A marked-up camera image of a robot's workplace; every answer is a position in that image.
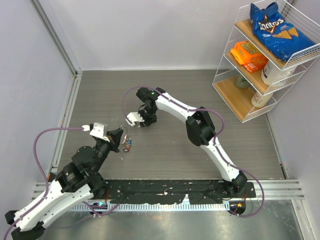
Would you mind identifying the orange snack box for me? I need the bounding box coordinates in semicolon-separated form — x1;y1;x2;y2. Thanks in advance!
230;41;268;74

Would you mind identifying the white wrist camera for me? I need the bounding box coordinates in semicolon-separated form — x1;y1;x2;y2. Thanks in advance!
82;122;110;142
125;112;144;127

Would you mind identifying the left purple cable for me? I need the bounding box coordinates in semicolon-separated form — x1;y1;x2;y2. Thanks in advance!
0;127;126;238

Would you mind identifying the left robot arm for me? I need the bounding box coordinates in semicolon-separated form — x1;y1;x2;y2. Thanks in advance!
4;123;124;240

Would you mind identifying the white wire shelf rack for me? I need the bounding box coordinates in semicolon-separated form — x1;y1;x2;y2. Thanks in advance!
212;0;320;123

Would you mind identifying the white plastic jug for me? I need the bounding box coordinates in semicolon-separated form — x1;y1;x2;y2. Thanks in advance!
261;60;297;86

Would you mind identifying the cream bottle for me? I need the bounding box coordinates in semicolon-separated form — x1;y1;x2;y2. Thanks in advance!
251;91;273;108

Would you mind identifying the aluminium frame rail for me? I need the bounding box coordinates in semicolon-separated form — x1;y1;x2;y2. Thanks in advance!
29;0;84;202

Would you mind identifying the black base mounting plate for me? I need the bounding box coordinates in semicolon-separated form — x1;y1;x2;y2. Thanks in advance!
90;179;257;205

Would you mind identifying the grey cup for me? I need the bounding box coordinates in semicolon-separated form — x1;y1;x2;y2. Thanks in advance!
234;74;250;89

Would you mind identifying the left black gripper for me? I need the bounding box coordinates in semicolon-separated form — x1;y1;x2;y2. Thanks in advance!
92;128;124;174

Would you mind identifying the large metal keyring with keys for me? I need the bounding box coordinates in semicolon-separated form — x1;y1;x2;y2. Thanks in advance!
120;125;132;153

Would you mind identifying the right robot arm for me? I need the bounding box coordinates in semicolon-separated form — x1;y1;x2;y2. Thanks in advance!
134;87;248;197

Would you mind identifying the white slotted cable duct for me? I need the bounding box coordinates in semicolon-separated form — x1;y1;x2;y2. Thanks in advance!
67;200;230;213

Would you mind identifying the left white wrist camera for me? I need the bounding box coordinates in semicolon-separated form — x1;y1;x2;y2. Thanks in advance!
82;122;110;142

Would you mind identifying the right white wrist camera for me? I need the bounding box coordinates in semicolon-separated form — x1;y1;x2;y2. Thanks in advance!
125;112;144;127

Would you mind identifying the blue Doritos chip bag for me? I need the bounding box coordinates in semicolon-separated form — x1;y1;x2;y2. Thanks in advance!
249;2;315;62

